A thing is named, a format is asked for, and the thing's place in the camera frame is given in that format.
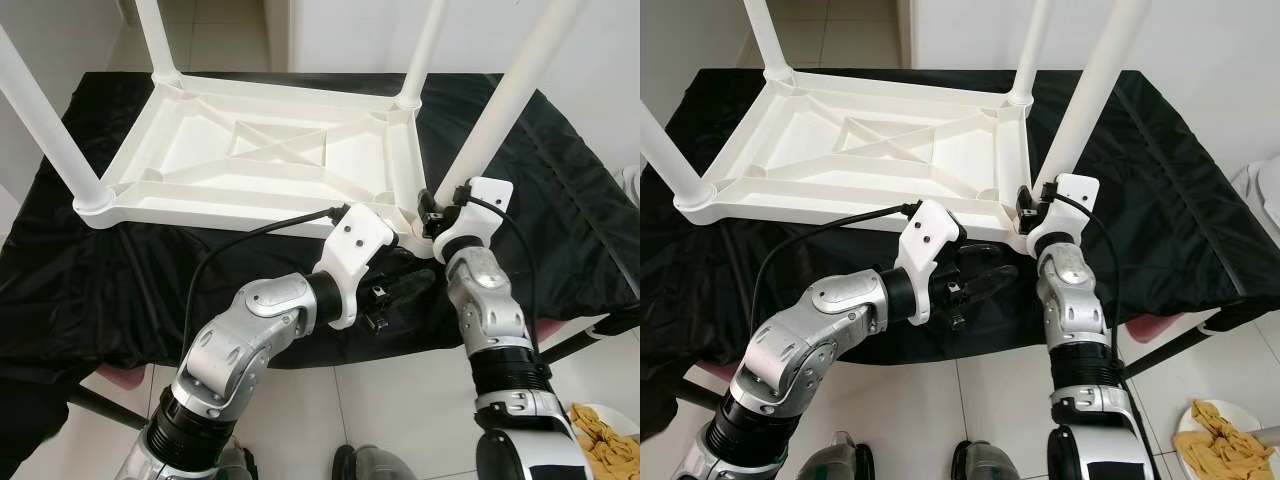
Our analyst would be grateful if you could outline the white plastic table top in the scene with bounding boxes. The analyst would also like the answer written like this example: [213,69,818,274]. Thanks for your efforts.
[74,69,442,262]
[674,66,1037,257]

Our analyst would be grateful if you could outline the black table cloth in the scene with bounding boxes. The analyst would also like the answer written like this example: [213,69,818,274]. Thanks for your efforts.
[0,68,641,480]
[640,65,1280,441]

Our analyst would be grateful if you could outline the grey right robot foot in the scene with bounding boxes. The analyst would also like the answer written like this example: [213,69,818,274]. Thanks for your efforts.
[331,444,418,480]
[949,439,1023,480]

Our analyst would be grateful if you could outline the grey robot foot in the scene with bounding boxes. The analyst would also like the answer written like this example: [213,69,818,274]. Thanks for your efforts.
[331,444,418,480]
[949,439,1023,480]
[799,429,878,480]
[214,444,258,480]

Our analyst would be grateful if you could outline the grey left robot foot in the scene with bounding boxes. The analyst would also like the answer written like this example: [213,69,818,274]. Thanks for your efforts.
[799,429,878,480]
[214,444,258,480]

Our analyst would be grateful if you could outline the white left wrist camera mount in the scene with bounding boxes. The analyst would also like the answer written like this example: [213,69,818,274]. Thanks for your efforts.
[892,197,967,327]
[311,202,397,332]

